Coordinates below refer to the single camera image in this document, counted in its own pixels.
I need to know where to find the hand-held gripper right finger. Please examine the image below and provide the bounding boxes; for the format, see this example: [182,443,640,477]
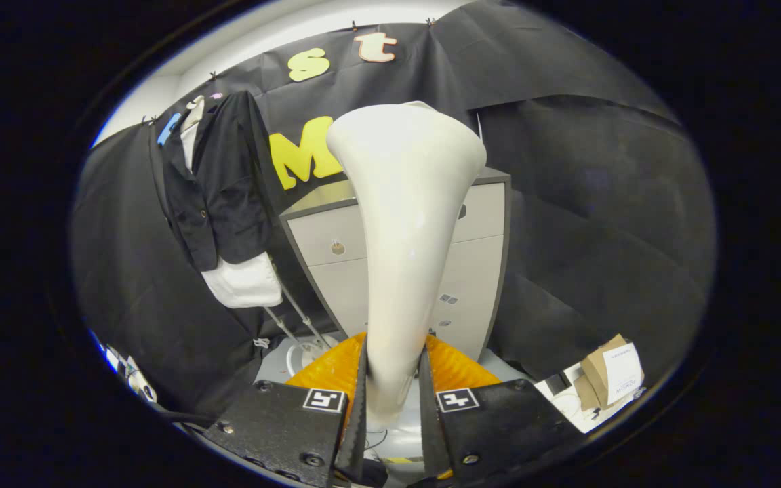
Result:
[420,332,578,488]

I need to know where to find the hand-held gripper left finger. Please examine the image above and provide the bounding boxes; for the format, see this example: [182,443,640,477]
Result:
[202,331,368,488]

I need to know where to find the white garment steamer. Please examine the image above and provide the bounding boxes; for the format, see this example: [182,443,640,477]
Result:
[326,102,487,431]

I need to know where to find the black suit jacket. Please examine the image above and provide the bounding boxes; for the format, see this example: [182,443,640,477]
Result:
[148,90,276,273]

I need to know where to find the metal mannequin stand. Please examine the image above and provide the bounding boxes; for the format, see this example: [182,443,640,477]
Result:
[262,281,342,375]

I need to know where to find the white paper sheet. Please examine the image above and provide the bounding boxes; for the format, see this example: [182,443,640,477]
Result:
[534,363,645,434]

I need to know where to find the grey cabinet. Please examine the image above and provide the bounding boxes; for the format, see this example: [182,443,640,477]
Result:
[279,166,512,363]

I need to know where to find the cardboard box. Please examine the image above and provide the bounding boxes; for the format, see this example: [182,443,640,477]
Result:
[579,333,645,411]

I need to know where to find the black backdrop cloth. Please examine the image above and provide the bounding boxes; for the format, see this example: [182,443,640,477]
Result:
[71,0,717,418]

